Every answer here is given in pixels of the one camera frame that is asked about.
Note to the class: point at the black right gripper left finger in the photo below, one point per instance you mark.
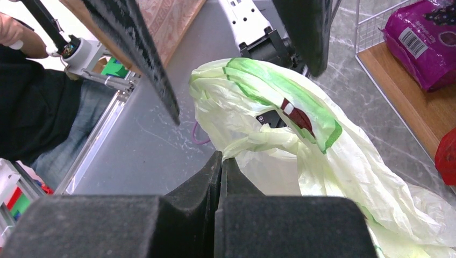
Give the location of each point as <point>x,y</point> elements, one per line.
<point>178,224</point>

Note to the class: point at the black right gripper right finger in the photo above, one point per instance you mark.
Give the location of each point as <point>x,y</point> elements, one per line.
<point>249,223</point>

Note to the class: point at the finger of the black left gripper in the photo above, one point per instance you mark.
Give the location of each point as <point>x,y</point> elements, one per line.
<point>123,23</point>

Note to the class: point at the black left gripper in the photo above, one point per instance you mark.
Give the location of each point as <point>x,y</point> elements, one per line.
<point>308,24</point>

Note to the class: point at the green avocado plastic bag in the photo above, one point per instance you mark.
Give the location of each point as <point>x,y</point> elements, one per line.
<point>290,138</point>

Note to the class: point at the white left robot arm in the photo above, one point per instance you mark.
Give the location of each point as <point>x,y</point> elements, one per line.
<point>247,23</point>

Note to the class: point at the purple grape snack bag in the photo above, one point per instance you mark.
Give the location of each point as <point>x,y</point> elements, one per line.
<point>422,37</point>

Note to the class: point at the red snack bag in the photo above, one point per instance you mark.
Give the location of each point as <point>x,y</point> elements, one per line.
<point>445,158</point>

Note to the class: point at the seated person in background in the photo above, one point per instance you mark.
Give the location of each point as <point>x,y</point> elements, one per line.
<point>46,117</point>

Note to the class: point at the aluminium frame rail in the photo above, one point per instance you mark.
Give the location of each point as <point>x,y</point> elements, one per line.
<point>124,87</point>

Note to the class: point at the white wire shelf rack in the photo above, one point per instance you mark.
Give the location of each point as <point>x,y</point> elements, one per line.
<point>428,115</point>

